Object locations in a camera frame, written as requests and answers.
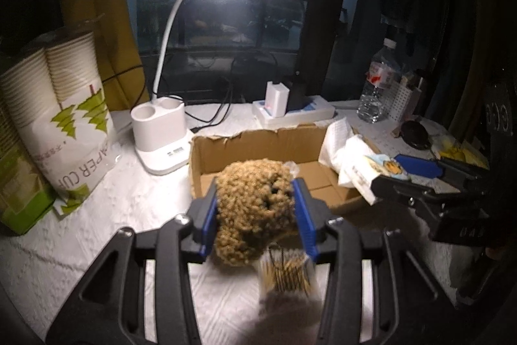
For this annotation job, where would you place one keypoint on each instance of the black charger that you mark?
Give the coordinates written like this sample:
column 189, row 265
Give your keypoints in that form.
column 297, row 94

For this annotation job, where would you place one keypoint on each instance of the clear cotton swab packet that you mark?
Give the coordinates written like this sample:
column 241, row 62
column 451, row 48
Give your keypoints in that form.
column 286, row 270

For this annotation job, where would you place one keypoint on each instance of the yellow crumpled object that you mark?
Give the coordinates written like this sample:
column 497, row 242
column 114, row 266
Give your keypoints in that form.
column 460, row 155

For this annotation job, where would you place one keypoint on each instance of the tissue pack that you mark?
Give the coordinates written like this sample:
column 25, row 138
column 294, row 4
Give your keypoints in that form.
column 363, row 171

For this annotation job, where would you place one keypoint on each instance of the brown curly plush toy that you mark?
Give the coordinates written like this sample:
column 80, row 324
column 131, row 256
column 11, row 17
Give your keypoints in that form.
column 253, row 213

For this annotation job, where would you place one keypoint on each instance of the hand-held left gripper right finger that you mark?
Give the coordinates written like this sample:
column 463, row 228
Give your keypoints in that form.
column 305, row 215

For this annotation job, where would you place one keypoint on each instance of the black round object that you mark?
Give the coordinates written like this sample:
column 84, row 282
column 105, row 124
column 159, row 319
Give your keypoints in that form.
column 414, row 135

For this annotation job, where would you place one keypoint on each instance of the clear water bottle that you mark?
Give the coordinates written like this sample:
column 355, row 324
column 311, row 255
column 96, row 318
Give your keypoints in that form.
column 375, row 86

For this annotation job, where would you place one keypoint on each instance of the white charger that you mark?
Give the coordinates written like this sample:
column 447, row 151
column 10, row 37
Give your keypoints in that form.
column 276, row 98

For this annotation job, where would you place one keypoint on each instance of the cardboard box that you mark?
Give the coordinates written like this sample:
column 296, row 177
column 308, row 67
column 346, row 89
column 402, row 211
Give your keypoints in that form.
column 258, row 151

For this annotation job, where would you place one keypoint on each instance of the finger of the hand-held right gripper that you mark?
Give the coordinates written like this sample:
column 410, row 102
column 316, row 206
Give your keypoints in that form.
column 394, row 189
column 418, row 167

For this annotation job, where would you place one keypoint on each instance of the dark curtain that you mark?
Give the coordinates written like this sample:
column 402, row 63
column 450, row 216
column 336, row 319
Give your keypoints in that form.
column 323, row 5

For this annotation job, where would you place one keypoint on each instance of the green carton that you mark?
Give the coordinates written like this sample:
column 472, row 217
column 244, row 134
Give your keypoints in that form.
column 20, row 203

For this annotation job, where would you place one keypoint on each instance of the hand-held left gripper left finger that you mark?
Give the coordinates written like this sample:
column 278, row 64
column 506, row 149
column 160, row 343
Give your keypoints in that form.
column 207, row 221

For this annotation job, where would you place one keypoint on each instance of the white desk lamp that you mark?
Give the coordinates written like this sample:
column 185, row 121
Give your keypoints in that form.
column 163, row 130

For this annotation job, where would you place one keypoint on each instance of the paper cup pack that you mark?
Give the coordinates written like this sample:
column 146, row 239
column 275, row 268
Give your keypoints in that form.
column 60, row 114

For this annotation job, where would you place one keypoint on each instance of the white power strip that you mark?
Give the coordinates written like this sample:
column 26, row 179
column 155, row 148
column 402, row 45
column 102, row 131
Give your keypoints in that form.
column 311, row 108

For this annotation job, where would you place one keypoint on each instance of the white paper towel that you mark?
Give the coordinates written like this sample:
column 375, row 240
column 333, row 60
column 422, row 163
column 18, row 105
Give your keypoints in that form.
column 335, row 143

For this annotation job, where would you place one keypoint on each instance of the white perforated holder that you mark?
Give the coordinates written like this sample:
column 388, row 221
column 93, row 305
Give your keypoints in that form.
column 402, row 106

